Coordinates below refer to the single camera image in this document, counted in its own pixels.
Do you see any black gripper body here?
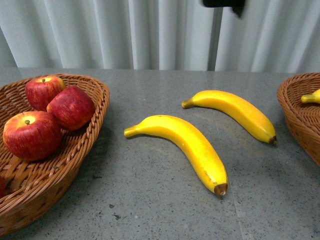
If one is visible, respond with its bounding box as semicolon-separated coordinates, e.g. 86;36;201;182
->
202;0;245;18

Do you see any red apple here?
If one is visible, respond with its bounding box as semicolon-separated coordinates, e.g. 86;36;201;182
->
0;176;6;198
25;75;66;112
2;111;63;162
46;85;96;131

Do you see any white pleated curtain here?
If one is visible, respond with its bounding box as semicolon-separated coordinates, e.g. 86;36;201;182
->
0;0;320;73

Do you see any rear yellow banana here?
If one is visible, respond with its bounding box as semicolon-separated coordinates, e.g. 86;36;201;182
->
181;90;277;144

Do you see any right brown wicker basket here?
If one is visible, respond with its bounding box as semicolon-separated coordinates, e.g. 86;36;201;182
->
277;72;320;165

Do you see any brown wicker basket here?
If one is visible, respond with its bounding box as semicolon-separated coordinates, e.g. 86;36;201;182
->
277;72;320;165
0;73;110;236

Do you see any yellow banana in basket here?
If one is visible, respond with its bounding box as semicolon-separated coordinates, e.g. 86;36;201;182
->
300;89;320;104

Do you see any front yellow banana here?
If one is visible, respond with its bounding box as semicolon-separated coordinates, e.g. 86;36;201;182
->
124;114;229;196

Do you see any red apple in basket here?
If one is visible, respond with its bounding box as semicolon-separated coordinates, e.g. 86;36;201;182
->
25;75;66;112

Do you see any left brown wicker basket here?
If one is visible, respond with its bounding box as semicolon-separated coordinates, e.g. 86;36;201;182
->
0;73;110;236

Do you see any red apple at edge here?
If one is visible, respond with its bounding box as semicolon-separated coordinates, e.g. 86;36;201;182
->
0;176;6;198

